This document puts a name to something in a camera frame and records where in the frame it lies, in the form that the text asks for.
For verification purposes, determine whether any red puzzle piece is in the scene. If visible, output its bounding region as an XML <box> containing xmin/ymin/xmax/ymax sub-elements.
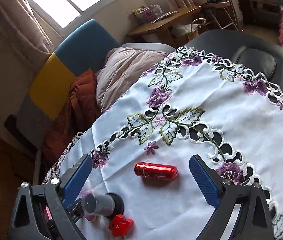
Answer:
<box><xmin>109</xmin><ymin>215</ymin><xmax>134</xmax><ymax>237</ymax></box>

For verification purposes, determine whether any purple perforated egg case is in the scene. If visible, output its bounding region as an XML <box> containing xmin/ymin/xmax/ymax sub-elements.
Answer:
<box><xmin>81</xmin><ymin>190</ymin><xmax>97</xmax><ymax>222</ymax></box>

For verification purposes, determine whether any clear jar black base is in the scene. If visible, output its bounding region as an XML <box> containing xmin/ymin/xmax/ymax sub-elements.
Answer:
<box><xmin>94</xmin><ymin>192</ymin><xmax>125</xmax><ymax>219</ymax></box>

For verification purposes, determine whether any red metallic capsule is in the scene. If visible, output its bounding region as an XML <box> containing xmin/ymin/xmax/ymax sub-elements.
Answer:
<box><xmin>134</xmin><ymin>162</ymin><xmax>178</xmax><ymax>181</ymax></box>

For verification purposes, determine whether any rust quilted jacket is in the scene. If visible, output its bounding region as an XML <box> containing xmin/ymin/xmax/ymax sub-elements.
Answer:
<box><xmin>42</xmin><ymin>69</ymin><xmax>101</xmax><ymax>165</ymax></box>

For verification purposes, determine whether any floral embroidered tablecloth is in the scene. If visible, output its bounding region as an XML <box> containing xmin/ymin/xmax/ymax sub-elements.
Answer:
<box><xmin>46</xmin><ymin>47</ymin><xmax>283</xmax><ymax>239</ymax></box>

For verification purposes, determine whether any pale pink duvet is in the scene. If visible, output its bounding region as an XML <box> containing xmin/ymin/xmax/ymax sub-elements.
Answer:
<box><xmin>96</xmin><ymin>47</ymin><xmax>167</xmax><ymax>113</ymax></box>

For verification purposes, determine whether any grey yellow blue sofa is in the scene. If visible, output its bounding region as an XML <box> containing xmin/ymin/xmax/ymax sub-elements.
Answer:
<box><xmin>4</xmin><ymin>19</ymin><xmax>120</xmax><ymax>152</ymax></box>

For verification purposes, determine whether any black office chair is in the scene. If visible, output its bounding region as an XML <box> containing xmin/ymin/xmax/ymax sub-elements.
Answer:
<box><xmin>185</xmin><ymin>29</ymin><xmax>283</xmax><ymax>91</ymax></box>

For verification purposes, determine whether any pink curtain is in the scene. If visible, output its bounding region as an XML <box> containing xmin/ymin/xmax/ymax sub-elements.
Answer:
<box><xmin>0</xmin><ymin>0</ymin><xmax>57</xmax><ymax>55</ymax></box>

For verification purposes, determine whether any wooden side desk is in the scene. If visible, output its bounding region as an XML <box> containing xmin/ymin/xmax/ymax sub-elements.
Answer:
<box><xmin>127</xmin><ymin>0</ymin><xmax>232</xmax><ymax>46</ymax></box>

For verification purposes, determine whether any purple box on desk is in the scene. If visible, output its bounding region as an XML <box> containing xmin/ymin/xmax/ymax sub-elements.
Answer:
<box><xmin>133</xmin><ymin>4</ymin><xmax>164</xmax><ymax>23</ymax></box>

